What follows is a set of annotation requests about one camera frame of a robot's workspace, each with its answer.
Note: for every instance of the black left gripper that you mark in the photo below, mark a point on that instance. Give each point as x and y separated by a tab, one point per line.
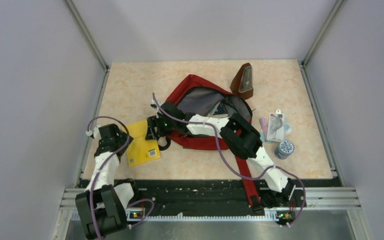
123	137

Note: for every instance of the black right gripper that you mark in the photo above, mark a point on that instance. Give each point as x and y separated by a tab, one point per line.
154	122

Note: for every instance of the yellow book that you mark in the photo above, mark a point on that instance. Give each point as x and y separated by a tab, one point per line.
141	151

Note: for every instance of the red student backpack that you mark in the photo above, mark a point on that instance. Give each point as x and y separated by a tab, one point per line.
198	95

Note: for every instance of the Nineteen Eighty-Four blue book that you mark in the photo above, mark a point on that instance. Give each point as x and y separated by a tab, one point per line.
219	111

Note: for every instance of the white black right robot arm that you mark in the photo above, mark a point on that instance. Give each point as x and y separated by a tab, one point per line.
234	133

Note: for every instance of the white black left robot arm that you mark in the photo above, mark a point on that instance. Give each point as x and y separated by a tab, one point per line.
102	206

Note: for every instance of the white blister pack item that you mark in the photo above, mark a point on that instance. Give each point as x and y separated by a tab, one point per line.
276	127

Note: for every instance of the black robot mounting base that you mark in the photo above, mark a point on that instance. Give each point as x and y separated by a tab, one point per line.
217	198

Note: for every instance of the brown wooden metronome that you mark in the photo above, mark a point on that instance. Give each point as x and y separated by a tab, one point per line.
242	84

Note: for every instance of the pink tube item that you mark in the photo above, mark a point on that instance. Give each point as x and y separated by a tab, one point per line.
264	126

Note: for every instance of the light blue packaged item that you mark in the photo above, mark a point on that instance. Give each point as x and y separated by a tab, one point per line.
288	131

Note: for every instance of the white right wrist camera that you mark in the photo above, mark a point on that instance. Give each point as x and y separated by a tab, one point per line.
156	105

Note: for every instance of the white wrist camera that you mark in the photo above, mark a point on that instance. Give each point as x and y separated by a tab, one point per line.
156	105
95	133

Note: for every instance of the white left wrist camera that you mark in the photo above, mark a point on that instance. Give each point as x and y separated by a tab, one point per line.
95	133

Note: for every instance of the aluminium frame rail left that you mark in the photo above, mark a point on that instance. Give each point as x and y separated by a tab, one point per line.
93	103

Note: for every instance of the aluminium frame rail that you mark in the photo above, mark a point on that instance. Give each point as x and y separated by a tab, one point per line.
93	103
316	94

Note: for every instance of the aluminium frame rail right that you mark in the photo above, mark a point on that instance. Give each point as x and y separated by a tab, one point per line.
316	94

